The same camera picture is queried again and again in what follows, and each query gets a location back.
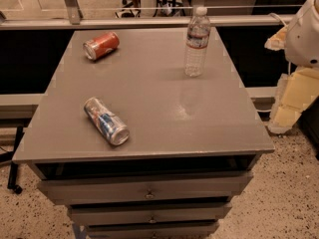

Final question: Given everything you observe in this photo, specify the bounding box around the orange soda can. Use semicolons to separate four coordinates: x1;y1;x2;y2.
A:
83;32;120;61

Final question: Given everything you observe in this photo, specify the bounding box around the grey metal railing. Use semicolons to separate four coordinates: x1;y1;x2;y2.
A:
0;14;293;30

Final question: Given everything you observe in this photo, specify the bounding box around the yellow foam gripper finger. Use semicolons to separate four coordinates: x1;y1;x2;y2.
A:
264;26;288;51
268;67;319;134

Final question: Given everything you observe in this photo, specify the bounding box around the middle grey drawer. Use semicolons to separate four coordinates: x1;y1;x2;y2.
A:
68;201;231;226

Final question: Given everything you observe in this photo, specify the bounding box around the grey drawer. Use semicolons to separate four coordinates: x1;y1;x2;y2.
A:
68;201;231;226
38;171;253;205
87;220;219;239

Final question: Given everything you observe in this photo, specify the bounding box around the blue silver energy drink can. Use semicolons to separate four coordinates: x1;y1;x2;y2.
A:
84;97;130;146

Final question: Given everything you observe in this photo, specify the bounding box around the white cable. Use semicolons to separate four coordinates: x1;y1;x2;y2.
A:
268;12;289;28

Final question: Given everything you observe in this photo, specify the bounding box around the grey drawer cabinet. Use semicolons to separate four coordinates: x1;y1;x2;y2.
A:
12;27;276;239

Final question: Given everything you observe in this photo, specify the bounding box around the clear plastic water bottle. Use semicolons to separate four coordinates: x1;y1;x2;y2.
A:
184;7;211;77

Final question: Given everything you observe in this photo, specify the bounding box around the black metal stand leg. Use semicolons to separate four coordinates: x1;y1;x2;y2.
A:
7;125;25;195

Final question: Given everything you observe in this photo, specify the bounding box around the bottom grey drawer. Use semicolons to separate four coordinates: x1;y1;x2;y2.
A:
87;220;219;239

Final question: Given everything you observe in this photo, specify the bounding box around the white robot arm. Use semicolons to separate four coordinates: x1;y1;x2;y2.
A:
264;0;319;134

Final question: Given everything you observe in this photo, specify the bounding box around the top grey drawer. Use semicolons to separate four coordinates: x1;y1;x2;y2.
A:
38;171;253;205

